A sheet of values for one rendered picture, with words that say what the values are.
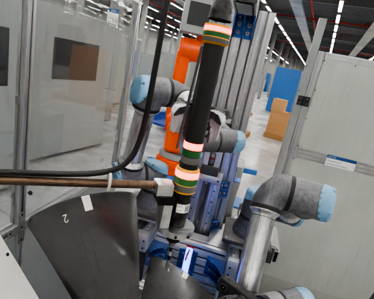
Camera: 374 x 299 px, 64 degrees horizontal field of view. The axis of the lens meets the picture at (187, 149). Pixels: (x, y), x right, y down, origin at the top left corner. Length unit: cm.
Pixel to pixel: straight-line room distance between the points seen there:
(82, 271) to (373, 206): 224
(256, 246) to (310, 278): 186
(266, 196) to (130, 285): 51
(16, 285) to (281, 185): 74
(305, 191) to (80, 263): 66
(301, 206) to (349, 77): 150
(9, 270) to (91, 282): 22
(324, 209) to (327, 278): 185
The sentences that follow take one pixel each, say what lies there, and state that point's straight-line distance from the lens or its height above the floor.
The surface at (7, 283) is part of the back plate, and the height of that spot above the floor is 123.
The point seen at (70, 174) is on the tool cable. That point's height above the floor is 155.
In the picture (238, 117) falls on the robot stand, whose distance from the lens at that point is 148.
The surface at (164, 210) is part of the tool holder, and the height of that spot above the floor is 149.
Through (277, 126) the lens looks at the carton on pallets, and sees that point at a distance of 987.
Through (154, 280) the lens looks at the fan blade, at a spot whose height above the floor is 118.
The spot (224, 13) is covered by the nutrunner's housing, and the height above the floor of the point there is 183.
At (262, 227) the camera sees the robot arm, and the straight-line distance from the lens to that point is 98.
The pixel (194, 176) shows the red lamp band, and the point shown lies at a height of 156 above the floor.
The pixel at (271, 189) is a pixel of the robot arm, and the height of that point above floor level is 143.
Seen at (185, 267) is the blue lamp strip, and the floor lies 111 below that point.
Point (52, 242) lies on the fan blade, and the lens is 64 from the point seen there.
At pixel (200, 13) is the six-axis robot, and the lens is 455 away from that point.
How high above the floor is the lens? 175
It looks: 16 degrees down
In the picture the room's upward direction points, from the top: 12 degrees clockwise
